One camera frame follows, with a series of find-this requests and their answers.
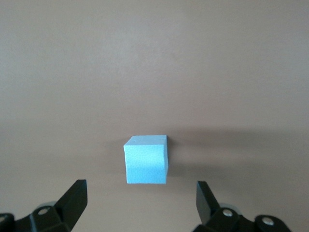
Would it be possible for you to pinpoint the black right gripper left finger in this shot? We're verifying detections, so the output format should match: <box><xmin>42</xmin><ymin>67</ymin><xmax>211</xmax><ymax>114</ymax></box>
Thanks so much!
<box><xmin>0</xmin><ymin>179</ymin><xmax>88</xmax><ymax>232</ymax></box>

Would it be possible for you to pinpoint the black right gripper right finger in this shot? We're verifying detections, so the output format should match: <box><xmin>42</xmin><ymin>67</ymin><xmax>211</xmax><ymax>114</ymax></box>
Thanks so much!
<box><xmin>194</xmin><ymin>181</ymin><xmax>290</xmax><ymax>232</ymax></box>

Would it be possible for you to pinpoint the light blue foam cube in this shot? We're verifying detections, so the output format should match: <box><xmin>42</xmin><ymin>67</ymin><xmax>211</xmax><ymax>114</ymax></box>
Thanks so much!
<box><xmin>123</xmin><ymin>135</ymin><xmax>169</xmax><ymax>185</ymax></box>

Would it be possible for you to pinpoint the brown table cover sheet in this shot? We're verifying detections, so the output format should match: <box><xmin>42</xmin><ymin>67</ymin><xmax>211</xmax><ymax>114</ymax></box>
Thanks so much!
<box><xmin>0</xmin><ymin>0</ymin><xmax>309</xmax><ymax>232</ymax></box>

